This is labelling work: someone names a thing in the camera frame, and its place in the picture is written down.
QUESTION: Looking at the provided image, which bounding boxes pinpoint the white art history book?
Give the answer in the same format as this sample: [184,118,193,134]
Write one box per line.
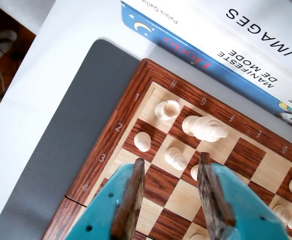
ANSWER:
[183,0,292,81]

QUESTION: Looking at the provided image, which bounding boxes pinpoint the wooden chessboard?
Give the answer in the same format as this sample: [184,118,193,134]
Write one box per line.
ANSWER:
[42,57,292,240]

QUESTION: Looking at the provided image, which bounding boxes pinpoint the light wooden king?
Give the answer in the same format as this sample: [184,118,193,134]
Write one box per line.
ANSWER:
[181,114,229,143]

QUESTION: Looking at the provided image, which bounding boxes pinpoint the grey mat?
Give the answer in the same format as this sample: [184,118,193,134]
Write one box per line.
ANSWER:
[0,38,142,240]

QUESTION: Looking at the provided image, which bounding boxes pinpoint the blue Dodo book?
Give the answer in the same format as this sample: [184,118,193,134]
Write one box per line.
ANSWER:
[120,1,292,130]

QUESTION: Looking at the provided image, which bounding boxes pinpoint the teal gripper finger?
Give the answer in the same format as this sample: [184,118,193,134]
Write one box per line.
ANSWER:
[197,152,291,240]
[65,158,146,240]

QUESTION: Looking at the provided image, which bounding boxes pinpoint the white Manifeste de Mode book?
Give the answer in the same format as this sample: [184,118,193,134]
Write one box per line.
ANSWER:
[125,0,292,111]

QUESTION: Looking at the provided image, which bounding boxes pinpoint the light wooden rook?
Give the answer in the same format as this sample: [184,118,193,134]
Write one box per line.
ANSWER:
[154,99,182,122]

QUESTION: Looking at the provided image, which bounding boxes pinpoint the white crumpled cloth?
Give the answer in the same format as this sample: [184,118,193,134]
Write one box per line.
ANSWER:
[0,29,18,76]

